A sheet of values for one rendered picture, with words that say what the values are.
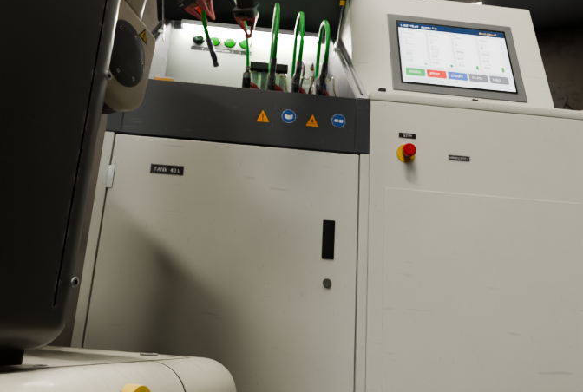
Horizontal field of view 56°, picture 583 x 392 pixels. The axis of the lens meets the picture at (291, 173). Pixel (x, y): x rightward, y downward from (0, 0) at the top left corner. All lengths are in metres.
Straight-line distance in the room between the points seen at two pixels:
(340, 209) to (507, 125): 0.55
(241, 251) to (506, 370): 0.72
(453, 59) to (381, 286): 0.93
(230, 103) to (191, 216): 0.32
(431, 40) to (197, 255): 1.16
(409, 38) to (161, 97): 0.94
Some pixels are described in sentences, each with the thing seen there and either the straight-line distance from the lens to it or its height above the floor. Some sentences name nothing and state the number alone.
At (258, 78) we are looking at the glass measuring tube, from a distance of 2.10.
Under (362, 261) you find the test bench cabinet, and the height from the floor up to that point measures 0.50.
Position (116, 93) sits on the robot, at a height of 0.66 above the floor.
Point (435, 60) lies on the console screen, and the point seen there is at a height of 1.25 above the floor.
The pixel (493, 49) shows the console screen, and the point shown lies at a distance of 2.12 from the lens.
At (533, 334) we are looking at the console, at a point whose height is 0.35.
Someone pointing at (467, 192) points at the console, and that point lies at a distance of 1.54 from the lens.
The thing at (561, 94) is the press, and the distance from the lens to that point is 6.48.
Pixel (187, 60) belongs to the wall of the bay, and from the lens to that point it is 2.15.
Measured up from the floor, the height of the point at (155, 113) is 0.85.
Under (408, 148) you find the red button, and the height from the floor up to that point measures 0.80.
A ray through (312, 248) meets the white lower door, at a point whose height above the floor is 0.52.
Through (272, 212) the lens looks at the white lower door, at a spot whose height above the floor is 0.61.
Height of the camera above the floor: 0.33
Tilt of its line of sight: 16 degrees up
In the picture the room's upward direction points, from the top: 3 degrees clockwise
